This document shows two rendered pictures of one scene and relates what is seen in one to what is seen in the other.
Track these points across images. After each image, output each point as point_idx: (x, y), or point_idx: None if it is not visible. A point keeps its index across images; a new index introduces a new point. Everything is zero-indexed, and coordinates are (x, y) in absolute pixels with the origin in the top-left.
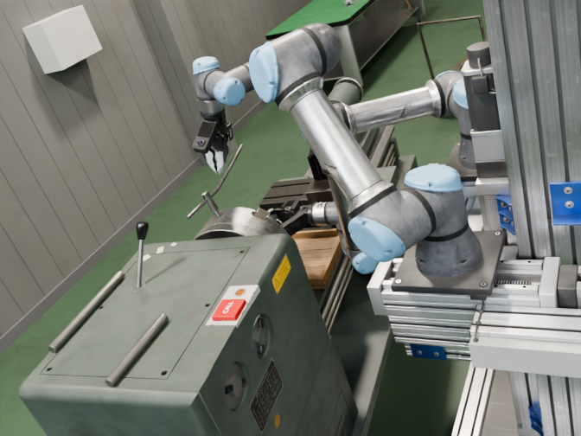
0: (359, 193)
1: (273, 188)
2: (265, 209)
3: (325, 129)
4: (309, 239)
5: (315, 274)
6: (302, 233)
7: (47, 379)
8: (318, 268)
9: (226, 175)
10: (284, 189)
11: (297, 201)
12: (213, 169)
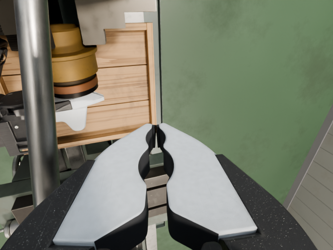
0: None
1: (164, 203)
2: (160, 169)
3: None
4: (79, 132)
5: (12, 53)
6: (90, 139)
7: None
8: (16, 68)
9: (18, 52)
10: (148, 203)
11: (9, 149)
12: (173, 127)
